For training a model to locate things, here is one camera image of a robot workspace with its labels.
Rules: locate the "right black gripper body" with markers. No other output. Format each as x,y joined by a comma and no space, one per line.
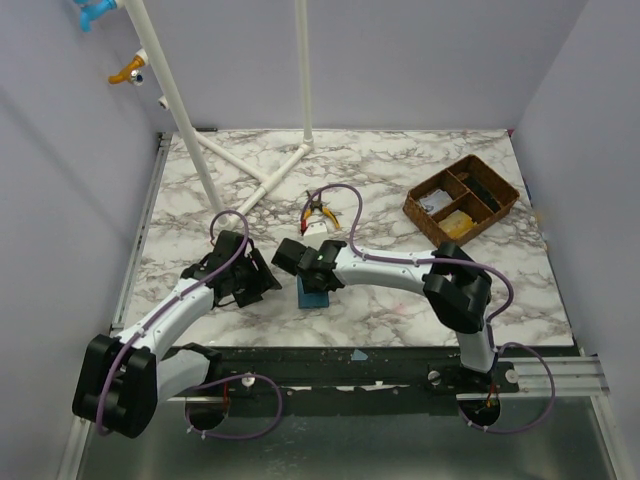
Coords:
307,261

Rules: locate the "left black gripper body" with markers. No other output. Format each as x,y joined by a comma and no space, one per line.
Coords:
253,278

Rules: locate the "blue card holder wallet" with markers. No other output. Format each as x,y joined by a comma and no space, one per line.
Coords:
311,300

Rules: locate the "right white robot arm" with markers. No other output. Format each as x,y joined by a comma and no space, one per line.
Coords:
457,289

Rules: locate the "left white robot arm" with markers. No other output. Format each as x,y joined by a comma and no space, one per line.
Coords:
150,330

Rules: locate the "white packets in basket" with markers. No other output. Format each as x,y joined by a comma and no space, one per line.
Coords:
435,201

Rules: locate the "yellow item in basket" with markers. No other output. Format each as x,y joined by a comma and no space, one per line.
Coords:
457,224

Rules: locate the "brown woven basket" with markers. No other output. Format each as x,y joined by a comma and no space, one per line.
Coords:
463,199

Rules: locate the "black item in basket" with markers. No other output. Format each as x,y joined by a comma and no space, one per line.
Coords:
481,192

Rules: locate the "orange brass tap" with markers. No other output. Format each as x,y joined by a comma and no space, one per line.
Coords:
132,72

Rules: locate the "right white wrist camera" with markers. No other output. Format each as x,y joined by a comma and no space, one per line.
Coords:
315,234

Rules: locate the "yellow handled pliers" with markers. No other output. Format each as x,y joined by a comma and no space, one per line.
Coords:
316,204

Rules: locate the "aluminium extrusion rail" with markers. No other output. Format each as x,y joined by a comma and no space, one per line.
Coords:
572,376

